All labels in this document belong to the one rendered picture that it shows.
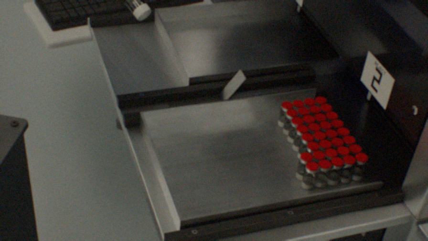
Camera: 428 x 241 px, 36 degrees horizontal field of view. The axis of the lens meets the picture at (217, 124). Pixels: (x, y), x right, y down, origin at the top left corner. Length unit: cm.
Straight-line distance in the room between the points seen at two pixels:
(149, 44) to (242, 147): 36
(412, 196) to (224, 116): 36
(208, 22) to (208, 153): 43
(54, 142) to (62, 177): 19
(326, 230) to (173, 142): 31
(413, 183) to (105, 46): 68
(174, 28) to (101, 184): 99
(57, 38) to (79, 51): 141
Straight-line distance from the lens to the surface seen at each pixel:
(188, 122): 119
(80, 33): 157
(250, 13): 153
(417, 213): 110
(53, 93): 272
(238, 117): 121
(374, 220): 108
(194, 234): 97
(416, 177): 108
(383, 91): 111
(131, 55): 136
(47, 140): 250
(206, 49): 138
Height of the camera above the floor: 164
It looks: 39 degrees down
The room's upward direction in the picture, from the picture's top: 6 degrees clockwise
